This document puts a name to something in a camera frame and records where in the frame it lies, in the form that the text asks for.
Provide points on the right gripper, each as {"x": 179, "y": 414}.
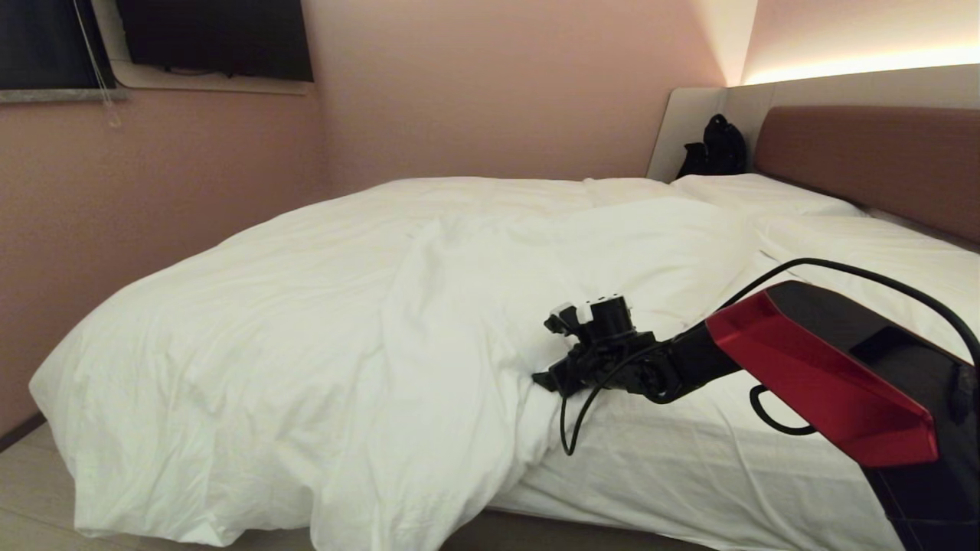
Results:
{"x": 605, "y": 363}

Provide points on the white duvet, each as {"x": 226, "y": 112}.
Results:
{"x": 306, "y": 321}

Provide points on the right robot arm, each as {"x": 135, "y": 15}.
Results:
{"x": 811, "y": 367}

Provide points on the dark bed base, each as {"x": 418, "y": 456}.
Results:
{"x": 582, "y": 532}

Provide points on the white sheeted mattress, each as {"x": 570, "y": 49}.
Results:
{"x": 689, "y": 467}

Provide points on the white pillow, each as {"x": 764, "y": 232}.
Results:
{"x": 758, "y": 195}

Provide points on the black bag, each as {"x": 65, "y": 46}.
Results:
{"x": 720, "y": 149}

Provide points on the brown padded headboard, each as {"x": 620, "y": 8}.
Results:
{"x": 880, "y": 164}

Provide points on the dark window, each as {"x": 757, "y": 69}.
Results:
{"x": 46, "y": 42}

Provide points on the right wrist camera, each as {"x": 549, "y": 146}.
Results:
{"x": 593, "y": 312}

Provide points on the grey wall panel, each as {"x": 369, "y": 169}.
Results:
{"x": 689, "y": 122}

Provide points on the black wall television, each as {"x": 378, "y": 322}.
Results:
{"x": 218, "y": 38}

